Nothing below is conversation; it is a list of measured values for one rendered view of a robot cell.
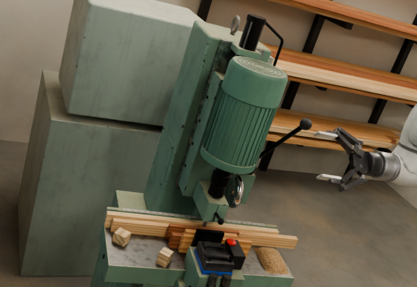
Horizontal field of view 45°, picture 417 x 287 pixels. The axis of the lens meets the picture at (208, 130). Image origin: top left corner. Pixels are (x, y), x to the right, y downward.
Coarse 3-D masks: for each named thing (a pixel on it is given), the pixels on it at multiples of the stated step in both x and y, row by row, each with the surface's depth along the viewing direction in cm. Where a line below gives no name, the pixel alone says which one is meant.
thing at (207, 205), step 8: (200, 184) 162; (208, 184) 163; (200, 192) 160; (200, 200) 159; (208, 200) 154; (216, 200) 155; (224, 200) 157; (200, 208) 158; (208, 208) 153; (216, 208) 154; (224, 208) 155; (208, 216) 155; (224, 216) 156
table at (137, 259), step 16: (144, 240) 154; (160, 240) 156; (112, 256) 143; (128, 256) 145; (144, 256) 147; (176, 256) 152; (256, 256) 165; (112, 272) 140; (128, 272) 142; (144, 272) 143; (160, 272) 145; (176, 272) 146; (256, 272) 156
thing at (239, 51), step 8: (248, 16) 149; (256, 16) 150; (248, 24) 149; (256, 24) 148; (264, 24) 150; (248, 32) 149; (256, 32) 149; (240, 40) 153; (248, 40) 150; (256, 40) 151; (232, 48) 154; (240, 48) 150; (248, 48) 151; (248, 56) 151; (256, 56) 152
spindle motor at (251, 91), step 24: (240, 72) 136; (264, 72) 137; (240, 96) 138; (264, 96) 137; (216, 120) 144; (240, 120) 139; (264, 120) 142; (216, 144) 145; (240, 144) 142; (240, 168) 145
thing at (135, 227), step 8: (112, 224) 152; (120, 224) 153; (128, 224) 153; (136, 224) 154; (144, 224) 155; (152, 224) 156; (160, 224) 157; (168, 224) 159; (136, 232) 155; (144, 232) 156; (152, 232) 157; (160, 232) 158; (240, 232) 167; (248, 232) 169; (256, 232) 170; (256, 240) 169; (264, 240) 170; (272, 240) 171; (280, 240) 172; (288, 240) 173; (296, 240) 174
